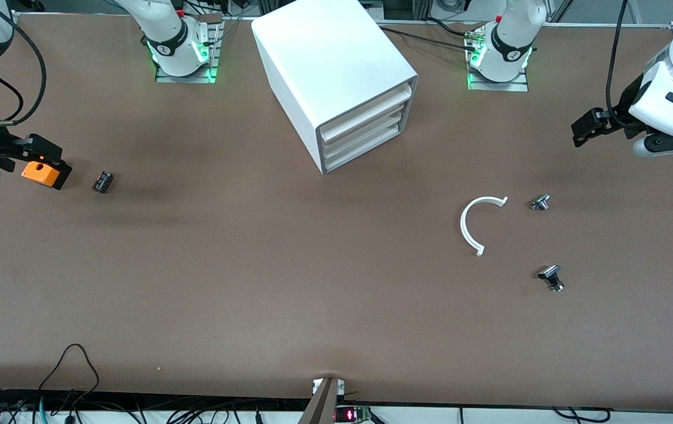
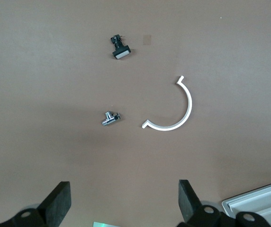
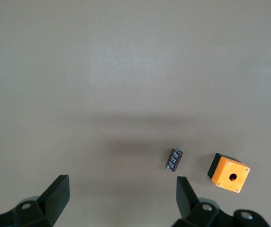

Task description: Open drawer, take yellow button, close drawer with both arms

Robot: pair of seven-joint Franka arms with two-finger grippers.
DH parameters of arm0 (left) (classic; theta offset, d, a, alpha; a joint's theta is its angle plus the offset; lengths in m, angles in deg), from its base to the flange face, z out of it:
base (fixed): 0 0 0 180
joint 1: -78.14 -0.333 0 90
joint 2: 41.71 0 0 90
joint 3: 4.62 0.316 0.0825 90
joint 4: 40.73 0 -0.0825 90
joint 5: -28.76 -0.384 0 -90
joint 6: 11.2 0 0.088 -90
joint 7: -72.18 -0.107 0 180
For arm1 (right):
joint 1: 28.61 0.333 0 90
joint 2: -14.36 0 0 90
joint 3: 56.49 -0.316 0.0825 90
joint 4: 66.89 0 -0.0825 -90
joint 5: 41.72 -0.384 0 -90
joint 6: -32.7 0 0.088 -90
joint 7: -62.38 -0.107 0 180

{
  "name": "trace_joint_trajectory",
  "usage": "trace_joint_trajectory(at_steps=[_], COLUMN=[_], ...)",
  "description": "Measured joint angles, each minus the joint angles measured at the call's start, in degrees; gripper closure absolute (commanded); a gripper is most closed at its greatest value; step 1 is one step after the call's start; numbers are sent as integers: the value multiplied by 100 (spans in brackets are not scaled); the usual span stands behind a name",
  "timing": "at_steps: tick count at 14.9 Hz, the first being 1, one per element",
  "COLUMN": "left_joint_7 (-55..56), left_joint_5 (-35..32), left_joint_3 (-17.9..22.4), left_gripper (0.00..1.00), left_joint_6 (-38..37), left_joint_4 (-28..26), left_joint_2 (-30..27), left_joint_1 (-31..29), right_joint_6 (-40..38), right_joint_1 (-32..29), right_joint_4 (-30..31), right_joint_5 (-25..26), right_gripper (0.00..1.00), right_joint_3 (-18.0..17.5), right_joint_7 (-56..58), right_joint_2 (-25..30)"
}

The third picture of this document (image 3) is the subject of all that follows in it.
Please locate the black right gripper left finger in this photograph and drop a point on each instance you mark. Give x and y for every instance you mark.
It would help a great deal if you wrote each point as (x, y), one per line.
(55, 196)

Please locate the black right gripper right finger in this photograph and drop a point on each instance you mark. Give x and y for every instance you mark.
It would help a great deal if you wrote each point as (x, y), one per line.
(187, 201)

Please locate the orange button enclosure box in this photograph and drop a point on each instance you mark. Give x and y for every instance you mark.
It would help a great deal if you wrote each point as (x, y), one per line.
(228, 175)

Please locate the dark cylindrical capacitor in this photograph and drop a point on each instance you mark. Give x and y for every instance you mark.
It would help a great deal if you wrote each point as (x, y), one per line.
(174, 160)

